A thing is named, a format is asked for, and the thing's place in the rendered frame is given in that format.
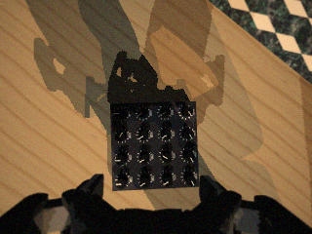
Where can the black knob box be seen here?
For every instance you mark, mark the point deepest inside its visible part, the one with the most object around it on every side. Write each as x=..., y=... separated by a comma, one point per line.
x=154, y=145

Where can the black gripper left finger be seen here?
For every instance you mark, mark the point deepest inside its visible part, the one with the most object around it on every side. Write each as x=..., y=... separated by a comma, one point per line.
x=73, y=213

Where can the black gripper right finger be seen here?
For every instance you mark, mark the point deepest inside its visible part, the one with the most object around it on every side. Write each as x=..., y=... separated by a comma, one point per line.
x=230, y=214

